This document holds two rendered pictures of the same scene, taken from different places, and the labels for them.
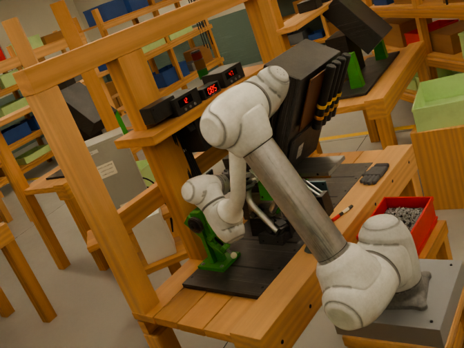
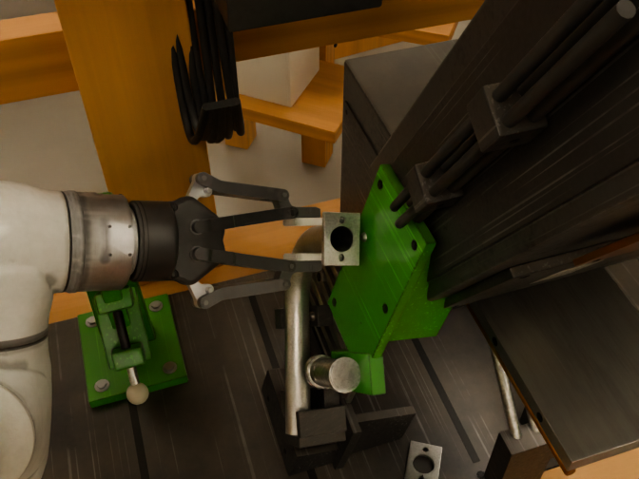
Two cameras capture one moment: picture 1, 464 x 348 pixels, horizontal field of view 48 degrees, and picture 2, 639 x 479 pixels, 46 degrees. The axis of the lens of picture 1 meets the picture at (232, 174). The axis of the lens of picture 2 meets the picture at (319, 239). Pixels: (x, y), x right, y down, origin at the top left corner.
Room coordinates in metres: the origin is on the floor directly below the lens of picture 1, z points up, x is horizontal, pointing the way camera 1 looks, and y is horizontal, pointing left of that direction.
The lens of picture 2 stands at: (1.60, -0.32, 1.77)
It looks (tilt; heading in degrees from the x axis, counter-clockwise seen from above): 47 degrees down; 28
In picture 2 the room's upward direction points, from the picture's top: straight up
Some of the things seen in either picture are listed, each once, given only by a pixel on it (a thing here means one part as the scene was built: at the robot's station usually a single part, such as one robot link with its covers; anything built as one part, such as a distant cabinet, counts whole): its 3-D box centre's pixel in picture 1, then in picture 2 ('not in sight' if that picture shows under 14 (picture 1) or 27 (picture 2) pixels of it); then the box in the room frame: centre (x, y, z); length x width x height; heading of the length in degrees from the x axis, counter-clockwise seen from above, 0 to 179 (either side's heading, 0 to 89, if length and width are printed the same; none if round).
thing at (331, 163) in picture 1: (299, 168); (538, 294); (2.18, -0.30, 1.11); 0.39 x 0.16 x 0.03; 46
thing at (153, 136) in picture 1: (201, 101); not in sight; (2.38, 0.02, 1.52); 0.90 x 0.25 x 0.04; 136
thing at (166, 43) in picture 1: (163, 63); not in sight; (8.20, 0.39, 1.14); 2.45 x 0.55 x 2.28; 143
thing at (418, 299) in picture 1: (398, 281); not in sight; (1.39, -0.38, 0.95); 0.22 x 0.18 x 0.06; 149
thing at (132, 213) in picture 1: (206, 158); (337, 6); (2.45, 0.09, 1.23); 1.30 x 0.05 x 0.09; 136
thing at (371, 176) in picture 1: (373, 173); not in sight; (2.28, -0.64, 0.91); 0.20 x 0.11 x 0.03; 134
